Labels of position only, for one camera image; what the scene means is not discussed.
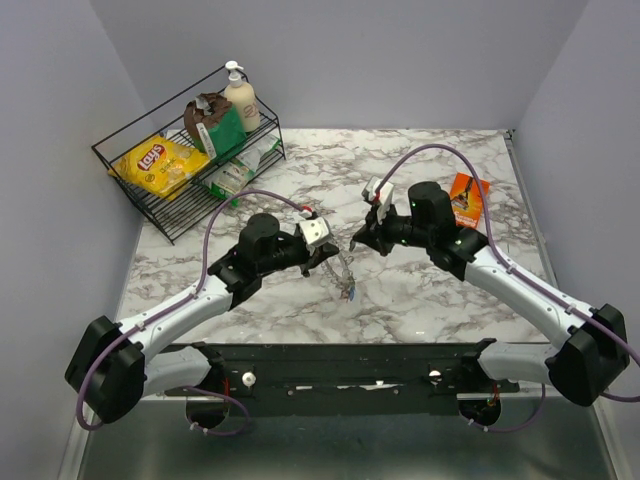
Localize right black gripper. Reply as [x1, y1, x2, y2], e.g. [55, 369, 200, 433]
[352, 198, 433, 257]

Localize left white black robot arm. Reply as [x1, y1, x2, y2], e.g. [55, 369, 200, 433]
[64, 213, 339, 430]

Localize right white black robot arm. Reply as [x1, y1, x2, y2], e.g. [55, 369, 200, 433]
[351, 177, 629, 406]

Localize orange small box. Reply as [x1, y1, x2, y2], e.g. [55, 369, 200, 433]
[449, 172, 483, 228]

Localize white green snack bag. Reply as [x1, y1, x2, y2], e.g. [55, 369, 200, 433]
[203, 134, 281, 200]

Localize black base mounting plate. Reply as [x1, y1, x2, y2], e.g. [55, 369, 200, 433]
[193, 340, 524, 418]

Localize brown green snack bag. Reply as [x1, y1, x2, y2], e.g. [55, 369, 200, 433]
[183, 93, 247, 163]

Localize cream lotion pump bottle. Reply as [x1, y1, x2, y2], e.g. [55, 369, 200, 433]
[224, 60, 261, 133]

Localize yellow Lays chips bag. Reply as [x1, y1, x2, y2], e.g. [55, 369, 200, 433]
[109, 135, 210, 201]

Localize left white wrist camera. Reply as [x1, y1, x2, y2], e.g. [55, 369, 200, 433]
[298, 217, 331, 248]

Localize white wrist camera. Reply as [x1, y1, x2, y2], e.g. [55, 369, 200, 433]
[298, 217, 331, 248]
[362, 177, 394, 224]

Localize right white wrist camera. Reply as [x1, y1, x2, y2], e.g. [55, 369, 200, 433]
[362, 177, 394, 224]

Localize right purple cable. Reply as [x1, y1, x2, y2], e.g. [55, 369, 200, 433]
[372, 144, 640, 434]

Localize purple cable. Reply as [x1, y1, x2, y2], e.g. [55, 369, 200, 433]
[74, 189, 316, 436]
[372, 144, 640, 434]

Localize black wire rack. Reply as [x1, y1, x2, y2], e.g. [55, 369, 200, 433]
[91, 61, 286, 242]

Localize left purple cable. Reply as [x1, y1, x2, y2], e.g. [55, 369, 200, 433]
[74, 189, 316, 436]

